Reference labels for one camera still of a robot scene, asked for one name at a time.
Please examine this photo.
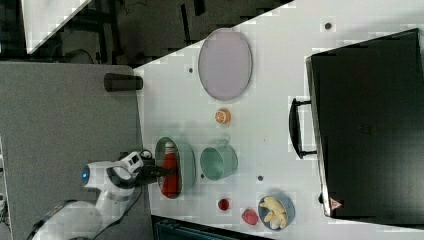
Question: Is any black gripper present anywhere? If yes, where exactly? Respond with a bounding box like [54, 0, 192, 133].
[135, 159, 177, 187]

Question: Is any red plush ketchup bottle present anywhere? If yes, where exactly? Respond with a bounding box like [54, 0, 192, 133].
[161, 141, 179, 198]

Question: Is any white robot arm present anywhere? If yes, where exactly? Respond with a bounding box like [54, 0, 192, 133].
[26, 150, 178, 240]

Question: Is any green metal pot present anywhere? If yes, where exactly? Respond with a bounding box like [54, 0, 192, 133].
[200, 139, 238, 181]

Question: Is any red strawberry toy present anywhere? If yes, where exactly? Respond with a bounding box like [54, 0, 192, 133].
[242, 209, 258, 226]

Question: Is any black cylinder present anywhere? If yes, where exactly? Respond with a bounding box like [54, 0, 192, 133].
[104, 73, 143, 92]

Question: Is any blue bowl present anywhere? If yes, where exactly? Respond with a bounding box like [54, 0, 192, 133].
[258, 193, 295, 231]

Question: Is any lilac oval plate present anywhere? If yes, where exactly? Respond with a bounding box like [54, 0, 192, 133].
[198, 28, 253, 101]

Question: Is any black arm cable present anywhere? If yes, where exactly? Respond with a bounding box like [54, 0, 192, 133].
[109, 149, 154, 224]

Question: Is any black oven with handle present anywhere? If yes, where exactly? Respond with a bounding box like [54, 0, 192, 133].
[305, 29, 424, 229]

